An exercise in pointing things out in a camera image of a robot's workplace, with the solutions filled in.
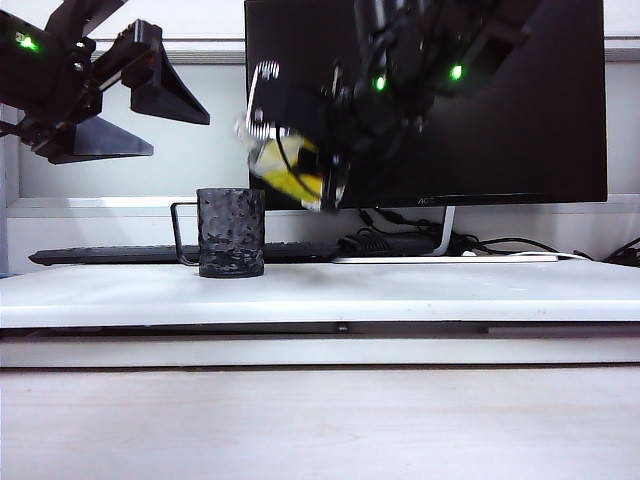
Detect aluminium framed partition panel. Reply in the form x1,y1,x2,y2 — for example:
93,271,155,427
0,34,640,221

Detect black keyboard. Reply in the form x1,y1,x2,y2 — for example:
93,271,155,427
28,242,341,267

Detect clear bottle with yellow label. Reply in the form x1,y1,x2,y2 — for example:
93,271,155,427
234,114,331,211

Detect black computer monitor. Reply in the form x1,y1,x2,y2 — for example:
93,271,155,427
243,0,608,211

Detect long black cable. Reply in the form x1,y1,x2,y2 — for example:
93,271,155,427
449,233,594,262

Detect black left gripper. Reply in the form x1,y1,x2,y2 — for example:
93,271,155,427
0,12,211,165

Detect black textured cup with handle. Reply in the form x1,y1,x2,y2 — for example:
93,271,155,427
170,187,265,279

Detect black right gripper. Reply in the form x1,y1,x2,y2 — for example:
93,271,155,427
244,0,451,211

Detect black power adapter cable bundle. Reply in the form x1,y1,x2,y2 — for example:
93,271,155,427
337,227,436,256

